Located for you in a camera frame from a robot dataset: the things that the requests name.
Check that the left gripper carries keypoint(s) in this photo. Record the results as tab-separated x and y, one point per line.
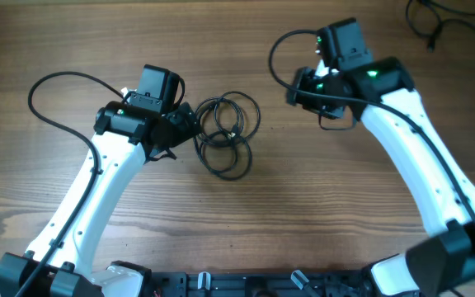
185	124

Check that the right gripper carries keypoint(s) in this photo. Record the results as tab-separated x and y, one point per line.
301	88

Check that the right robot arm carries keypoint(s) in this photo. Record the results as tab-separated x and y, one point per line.
381	95

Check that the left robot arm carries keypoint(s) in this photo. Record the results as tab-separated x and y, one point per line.
141	127

